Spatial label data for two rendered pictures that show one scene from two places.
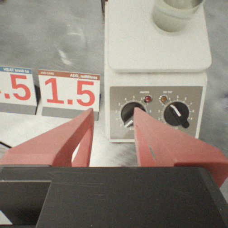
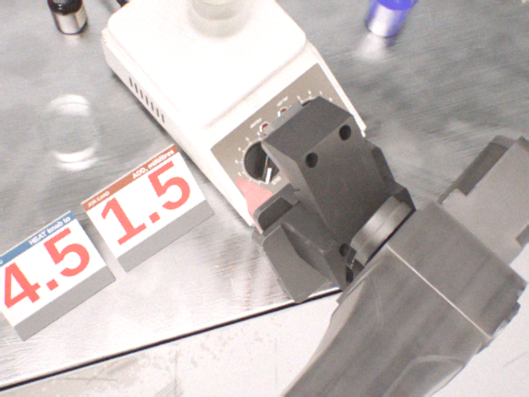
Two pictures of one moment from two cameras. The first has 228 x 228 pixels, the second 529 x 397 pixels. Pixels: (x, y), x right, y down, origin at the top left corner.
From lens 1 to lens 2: 60 cm
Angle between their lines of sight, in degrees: 12
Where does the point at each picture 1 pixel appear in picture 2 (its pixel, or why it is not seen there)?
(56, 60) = (68, 176)
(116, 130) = not seen: hidden behind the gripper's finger
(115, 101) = (229, 162)
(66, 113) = (160, 239)
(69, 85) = (140, 192)
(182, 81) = (289, 75)
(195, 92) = (314, 76)
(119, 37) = (178, 83)
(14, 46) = not seen: outside the picture
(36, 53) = (22, 189)
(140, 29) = (192, 53)
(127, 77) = (221, 120)
